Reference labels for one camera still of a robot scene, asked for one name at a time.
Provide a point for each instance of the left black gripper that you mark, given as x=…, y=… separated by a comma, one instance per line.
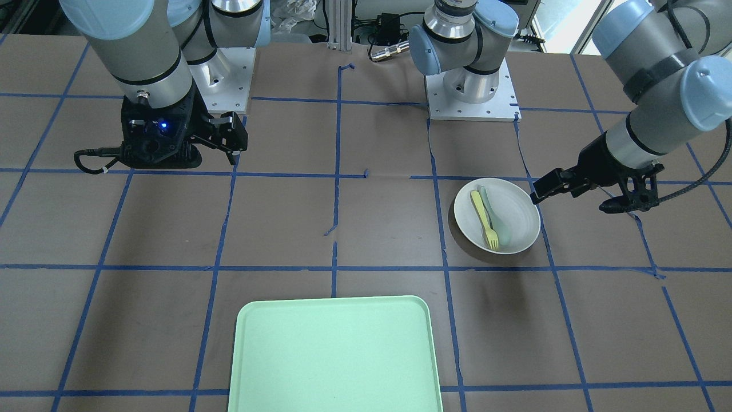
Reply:
x=597, y=161

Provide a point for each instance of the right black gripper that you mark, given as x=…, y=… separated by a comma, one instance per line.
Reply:
x=201, y=120

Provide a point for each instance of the white round plate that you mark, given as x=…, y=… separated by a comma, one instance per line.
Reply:
x=508, y=209

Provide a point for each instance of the light green spoon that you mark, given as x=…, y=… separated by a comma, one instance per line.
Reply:
x=497, y=223

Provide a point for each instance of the yellow plastic fork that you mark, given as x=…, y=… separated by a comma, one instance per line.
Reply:
x=489, y=234

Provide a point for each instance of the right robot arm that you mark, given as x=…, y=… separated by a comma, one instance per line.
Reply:
x=163, y=55

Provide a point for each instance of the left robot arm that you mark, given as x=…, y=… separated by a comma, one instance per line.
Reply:
x=668, y=59

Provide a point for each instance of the light green tray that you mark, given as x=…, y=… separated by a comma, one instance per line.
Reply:
x=335, y=354

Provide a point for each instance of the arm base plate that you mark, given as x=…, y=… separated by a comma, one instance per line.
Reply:
x=472, y=94
x=226, y=79

